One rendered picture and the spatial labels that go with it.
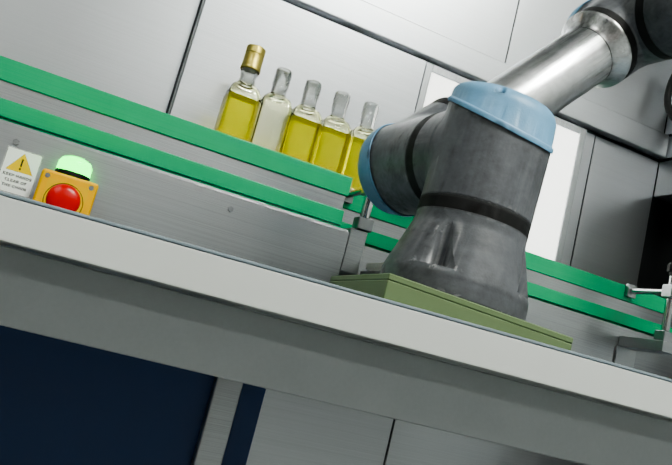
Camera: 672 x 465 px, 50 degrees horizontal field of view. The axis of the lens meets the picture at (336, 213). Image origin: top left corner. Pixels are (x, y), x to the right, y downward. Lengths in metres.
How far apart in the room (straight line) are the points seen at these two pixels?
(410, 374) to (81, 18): 0.96
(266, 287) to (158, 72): 0.87
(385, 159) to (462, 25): 0.86
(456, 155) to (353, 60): 0.78
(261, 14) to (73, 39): 0.35
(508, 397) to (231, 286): 0.29
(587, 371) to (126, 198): 0.65
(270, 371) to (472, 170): 0.27
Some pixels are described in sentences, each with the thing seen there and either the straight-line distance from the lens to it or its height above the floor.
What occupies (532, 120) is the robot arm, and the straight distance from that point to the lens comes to 0.73.
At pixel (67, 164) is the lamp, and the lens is 0.98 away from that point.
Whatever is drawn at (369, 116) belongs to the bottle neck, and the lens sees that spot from 1.31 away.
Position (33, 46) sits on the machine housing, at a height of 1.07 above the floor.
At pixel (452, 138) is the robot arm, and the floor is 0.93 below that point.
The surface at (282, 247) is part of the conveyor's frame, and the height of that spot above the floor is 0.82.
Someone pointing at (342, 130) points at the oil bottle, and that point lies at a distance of 1.27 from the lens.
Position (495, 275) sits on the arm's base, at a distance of 0.68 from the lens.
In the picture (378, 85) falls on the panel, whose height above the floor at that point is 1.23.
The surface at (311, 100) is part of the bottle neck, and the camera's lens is 1.28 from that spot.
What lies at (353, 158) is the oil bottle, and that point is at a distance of 1.27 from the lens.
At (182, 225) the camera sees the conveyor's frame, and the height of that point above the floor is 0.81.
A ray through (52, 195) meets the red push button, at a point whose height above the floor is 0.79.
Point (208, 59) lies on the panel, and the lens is 1.39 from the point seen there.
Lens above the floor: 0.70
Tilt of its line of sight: 10 degrees up
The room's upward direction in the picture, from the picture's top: 15 degrees clockwise
